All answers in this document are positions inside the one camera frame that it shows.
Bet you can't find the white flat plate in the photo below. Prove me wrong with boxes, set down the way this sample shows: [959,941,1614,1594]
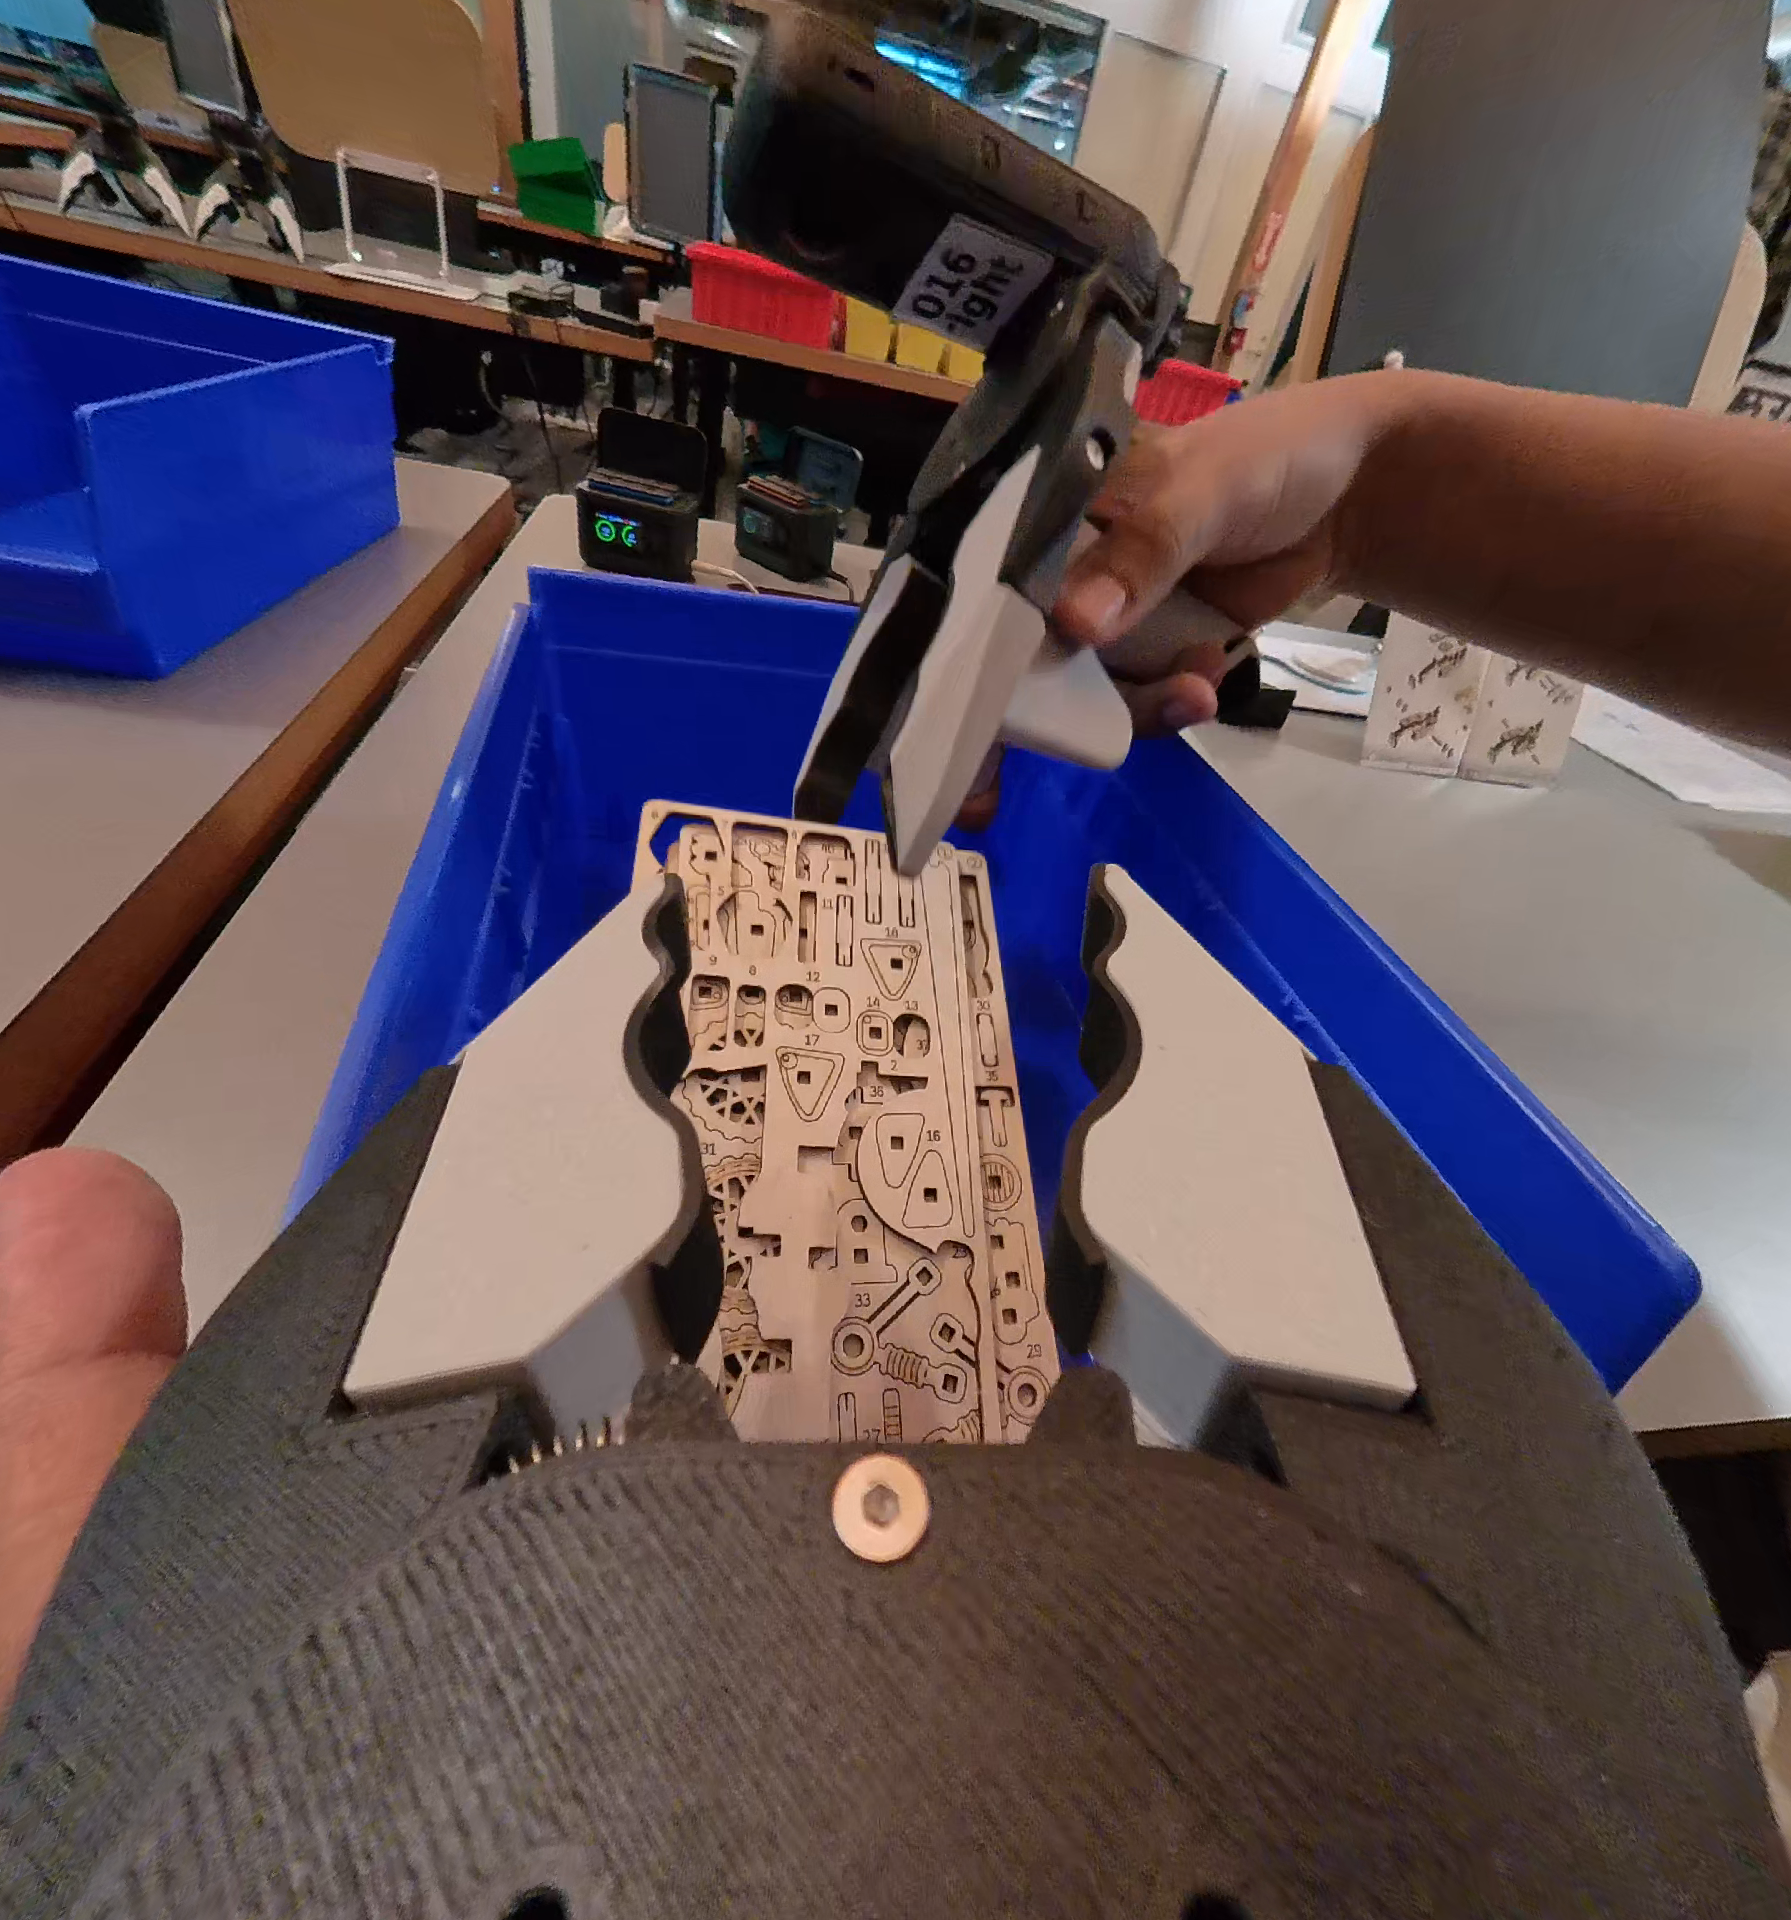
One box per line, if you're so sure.
[1255,629,1387,723]

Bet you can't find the white framed display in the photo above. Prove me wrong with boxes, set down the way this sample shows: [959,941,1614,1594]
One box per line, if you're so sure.
[327,144,487,287]

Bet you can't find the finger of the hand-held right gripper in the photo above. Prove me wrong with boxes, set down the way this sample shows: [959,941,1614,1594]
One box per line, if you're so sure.
[887,444,1057,881]
[789,549,964,826]

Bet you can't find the white papers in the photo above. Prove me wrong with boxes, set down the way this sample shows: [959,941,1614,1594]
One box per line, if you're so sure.
[1570,682,1791,820]

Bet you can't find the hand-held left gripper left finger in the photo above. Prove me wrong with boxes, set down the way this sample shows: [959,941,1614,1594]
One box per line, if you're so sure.
[340,874,726,1429]

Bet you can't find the dark grey partition panel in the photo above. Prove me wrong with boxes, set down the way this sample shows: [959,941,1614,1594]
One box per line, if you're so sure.
[1323,0,1777,416]

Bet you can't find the red plastic bin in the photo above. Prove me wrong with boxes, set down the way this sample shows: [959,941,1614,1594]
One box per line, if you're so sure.
[1132,356,1244,430]
[682,238,846,353]

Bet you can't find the blue plastic bin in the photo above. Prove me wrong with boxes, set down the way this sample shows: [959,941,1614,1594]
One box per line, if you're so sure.
[0,252,401,680]
[287,562,1703,1396]

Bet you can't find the green box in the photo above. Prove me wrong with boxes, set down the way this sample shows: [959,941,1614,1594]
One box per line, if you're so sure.
[512,138,607,240]

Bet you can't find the person's left hand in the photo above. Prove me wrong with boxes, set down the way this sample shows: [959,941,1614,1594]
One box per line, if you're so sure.
[0,1146,189,1830]

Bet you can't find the dark tablet screen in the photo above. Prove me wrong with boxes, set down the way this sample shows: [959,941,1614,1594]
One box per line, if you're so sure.
[621,64,719,252]

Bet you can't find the white printed box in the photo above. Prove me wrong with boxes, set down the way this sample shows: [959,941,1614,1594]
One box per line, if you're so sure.
[1359,615,1475,775]
[1463,647,1581,791]

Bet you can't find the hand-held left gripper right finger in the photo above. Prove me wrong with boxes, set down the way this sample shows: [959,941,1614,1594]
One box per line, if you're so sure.
[1046,864,1421,1452]

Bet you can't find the person's right hand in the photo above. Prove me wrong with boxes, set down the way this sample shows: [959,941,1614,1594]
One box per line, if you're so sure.
[1052,371,1420,741]

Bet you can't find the black charging case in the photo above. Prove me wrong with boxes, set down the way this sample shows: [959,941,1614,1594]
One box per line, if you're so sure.
[733,426,870,581]
[575,404,705,581]

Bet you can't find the person's right forearm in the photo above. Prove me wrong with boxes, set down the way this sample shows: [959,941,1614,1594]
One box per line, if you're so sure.
[1352,367,1791,790]

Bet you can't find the small black box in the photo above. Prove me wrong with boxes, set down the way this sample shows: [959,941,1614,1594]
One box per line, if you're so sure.
[1209,645,1296,729]

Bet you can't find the spare hand-held gripper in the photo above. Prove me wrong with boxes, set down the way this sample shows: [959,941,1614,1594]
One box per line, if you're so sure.
[189,142,307,261]
[58,118,186,231]

